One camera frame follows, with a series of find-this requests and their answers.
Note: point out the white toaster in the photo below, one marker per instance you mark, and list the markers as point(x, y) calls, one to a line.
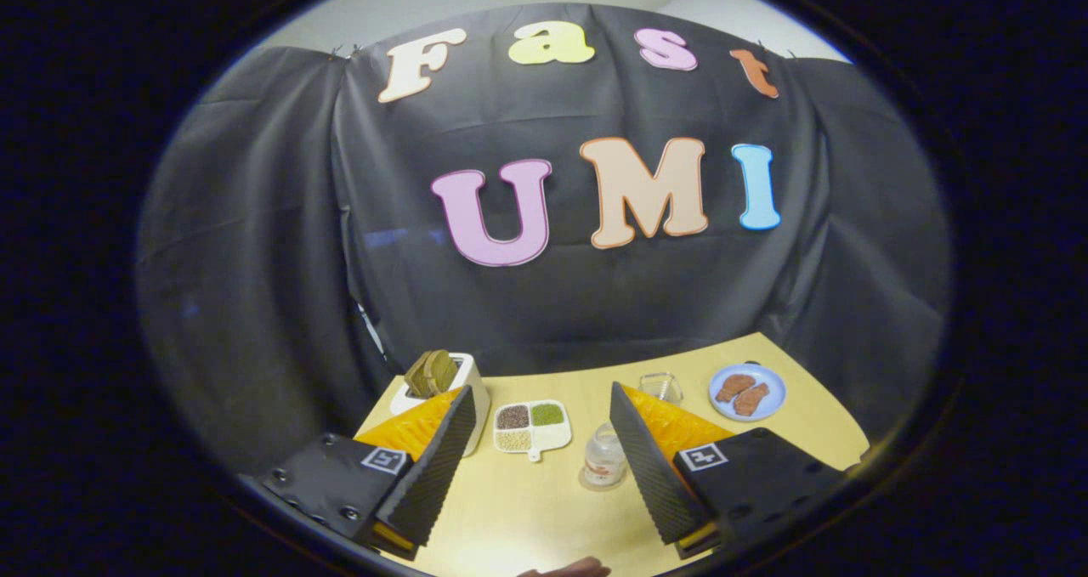
point(476, 390)

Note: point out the small clear juice bottle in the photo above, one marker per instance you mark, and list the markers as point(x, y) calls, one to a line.
point(605, 454)

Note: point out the light blue plate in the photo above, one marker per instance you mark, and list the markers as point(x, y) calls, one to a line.
point(769, 375)

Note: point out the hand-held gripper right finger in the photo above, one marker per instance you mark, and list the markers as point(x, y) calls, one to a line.
point(650, 466)

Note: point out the beige grains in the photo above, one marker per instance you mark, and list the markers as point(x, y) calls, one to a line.
point(513, 441)

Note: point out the white divided dish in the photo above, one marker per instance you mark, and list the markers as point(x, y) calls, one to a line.
point(535, 431)

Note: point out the dark brown beans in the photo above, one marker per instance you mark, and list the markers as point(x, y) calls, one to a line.
point(513, 416)

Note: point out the wooden table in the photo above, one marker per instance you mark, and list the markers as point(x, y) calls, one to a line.
point(527, 509)

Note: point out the green beans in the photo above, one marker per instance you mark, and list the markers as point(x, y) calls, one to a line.
point(547, 414)

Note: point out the clear glass cup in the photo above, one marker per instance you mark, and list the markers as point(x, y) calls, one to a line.
point(661, 387)

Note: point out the brown meat piece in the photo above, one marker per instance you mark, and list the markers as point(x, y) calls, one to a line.
point(734, 387)
point(751, 399)

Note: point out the black backdrop cloth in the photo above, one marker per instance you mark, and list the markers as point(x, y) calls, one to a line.
point(552, 305)

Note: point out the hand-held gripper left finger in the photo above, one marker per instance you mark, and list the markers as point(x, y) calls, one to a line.
point(433, 466)

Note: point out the brown bread slice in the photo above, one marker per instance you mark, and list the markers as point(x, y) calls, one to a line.
point(445, 370)
point(419, 376)

